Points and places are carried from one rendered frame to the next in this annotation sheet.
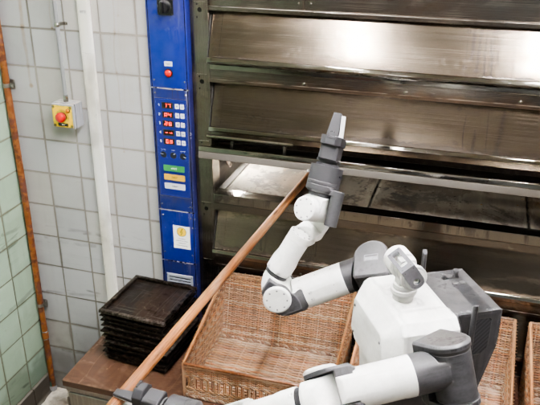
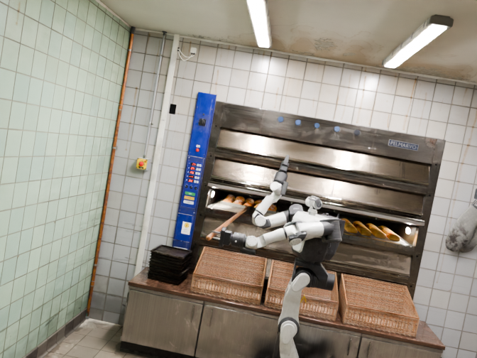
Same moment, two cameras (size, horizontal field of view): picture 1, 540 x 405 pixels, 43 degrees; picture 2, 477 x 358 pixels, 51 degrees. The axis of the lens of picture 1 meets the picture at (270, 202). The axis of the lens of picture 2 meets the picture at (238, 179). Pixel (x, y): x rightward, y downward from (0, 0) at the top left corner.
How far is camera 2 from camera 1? 2.02 m
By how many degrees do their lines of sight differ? 24
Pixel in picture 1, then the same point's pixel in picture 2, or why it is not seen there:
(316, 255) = not seen: hidden behind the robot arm
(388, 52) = (292, 152)
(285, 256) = (264, 204)
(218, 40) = (222, 139)
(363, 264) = (293, 210)
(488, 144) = (328, 192)
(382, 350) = not seen: hidden behind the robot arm
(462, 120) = (318, 182)
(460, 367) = (336, 225)
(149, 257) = (165, 239)
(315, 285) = (274, 217)
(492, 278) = not seen: hidden behind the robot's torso
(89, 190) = (142, 202)
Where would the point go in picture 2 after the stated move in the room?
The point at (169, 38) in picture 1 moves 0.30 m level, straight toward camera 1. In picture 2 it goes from (201, 136) to (211, 137)
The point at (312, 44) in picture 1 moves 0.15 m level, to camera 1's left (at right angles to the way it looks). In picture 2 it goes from (261, 145) to (245, 142)
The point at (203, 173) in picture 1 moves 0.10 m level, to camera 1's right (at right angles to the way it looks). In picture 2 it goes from (202, 197) to (214, 199)
